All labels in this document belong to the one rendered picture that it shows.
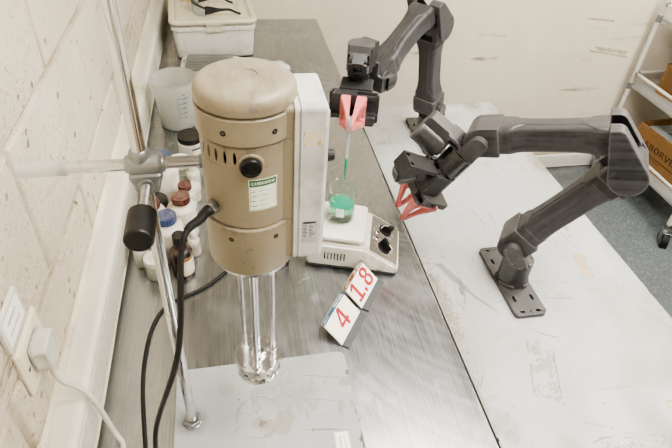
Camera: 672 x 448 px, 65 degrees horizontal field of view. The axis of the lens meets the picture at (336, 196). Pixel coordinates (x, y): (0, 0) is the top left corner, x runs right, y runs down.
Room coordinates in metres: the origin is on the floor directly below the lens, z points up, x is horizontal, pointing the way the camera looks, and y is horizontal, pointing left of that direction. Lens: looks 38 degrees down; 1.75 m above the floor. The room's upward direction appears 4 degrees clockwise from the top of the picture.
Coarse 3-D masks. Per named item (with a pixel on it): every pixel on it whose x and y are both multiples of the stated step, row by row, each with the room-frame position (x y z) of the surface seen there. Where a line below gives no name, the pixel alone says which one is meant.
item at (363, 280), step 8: (360, 272) 0.78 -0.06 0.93; (368, 272) 0.80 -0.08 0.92; (352, 280) 0.76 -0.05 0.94; (360, 280) 0.77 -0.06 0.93; (368, 280) 0.78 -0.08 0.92; (352, 288) 0.74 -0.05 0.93; (360, 288) 0.75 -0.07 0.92; (368, 288) 0.76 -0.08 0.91; (360, 296) 0.73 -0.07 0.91; (360, 304) 0.72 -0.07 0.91
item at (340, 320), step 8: (344, 296) 0.71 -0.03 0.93; (344, 304) 0.70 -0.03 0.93; (336, 312) 0.67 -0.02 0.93; (344, 312) 0.68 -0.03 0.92; (352, 312) 0.69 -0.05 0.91; (328, 320) 0.65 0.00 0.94; (336, 320) 0.66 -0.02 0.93; (344, 320) 0.67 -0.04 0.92; (328, 328) 0.63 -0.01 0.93; (336, 328) 0.64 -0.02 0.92; (344, 328) 0.65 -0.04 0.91; (336, 336) 0.63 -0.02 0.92
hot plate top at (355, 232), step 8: (360, 208) 0.93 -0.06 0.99; (360, 216) 0.90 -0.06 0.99; (328, 224) 0.86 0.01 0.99; (352, 224) 0.87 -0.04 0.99; (360, 224) 0.87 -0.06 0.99; (328, 232) 0.84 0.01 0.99; (336, 232) 0.84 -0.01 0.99; (344, 232) 0.84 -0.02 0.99; (352, 232) 0.84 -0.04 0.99; (360, 232) 0.85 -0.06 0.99; (336, 240) 0.82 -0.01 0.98; (344, 240) 0.82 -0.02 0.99; (352, 240) 0.82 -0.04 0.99; (360, 240) 0.82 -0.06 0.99
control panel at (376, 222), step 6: (372, 216) 0.93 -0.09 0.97; (372, 222) 0.91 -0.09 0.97; (378, 222) 0.92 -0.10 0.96; (384, 222) 0.93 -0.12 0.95; (372, 228) 0.89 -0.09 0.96; (378, 228) 0.90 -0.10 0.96; (372, 234) 0.87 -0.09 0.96; (378, 234) 0.88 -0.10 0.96; (396, 234) 0.91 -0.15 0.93; (372, 240) 0.85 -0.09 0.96; (378, 240) 0.86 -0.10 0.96; (390, 240) 0.88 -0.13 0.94; (396, 240) 0.89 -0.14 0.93; (372, 246) 0.83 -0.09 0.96; (396, 246) 0.87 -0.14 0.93; (378, 252) 0.82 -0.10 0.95; (390, 252) 0.84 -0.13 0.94; (396, 252) 0.85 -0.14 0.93; (384, 258) 0.82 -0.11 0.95; (390, 258) 0.83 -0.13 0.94; (396, 258) 0.84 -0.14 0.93; (396, 264) 0.82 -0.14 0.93
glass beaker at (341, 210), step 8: (336, 184) 0.92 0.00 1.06; (344, 184) 0.92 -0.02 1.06; (352, 184) 0.91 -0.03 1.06; (336, 192) 0.92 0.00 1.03; (344, 192) 0.92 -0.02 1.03; (352, 192) 0.91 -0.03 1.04; (328, 200) 0.89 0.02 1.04; (336, 200) 0.87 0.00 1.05; (344, 200) 0.86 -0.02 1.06; (352, 200) 0.87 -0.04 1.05; (328, 208) 0.88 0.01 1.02; (336, 208) 0.86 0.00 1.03; (344, 208) 0.86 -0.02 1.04; (352, 208) 0.87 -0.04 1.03; (328, 216) 0.88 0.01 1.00; (336, 216) 0.86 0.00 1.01; (344, 216) 0.86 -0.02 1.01; (352, 216) 0.88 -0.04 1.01; (336, 224) 0.86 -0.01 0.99; (344, 224) 0.86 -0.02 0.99
